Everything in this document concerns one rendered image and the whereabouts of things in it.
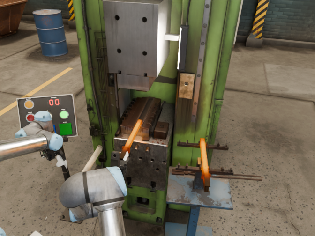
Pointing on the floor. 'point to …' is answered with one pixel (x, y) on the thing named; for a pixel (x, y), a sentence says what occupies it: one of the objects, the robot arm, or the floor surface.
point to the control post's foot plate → (67, 217)
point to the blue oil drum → (50, 32)
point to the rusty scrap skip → (11, 16)
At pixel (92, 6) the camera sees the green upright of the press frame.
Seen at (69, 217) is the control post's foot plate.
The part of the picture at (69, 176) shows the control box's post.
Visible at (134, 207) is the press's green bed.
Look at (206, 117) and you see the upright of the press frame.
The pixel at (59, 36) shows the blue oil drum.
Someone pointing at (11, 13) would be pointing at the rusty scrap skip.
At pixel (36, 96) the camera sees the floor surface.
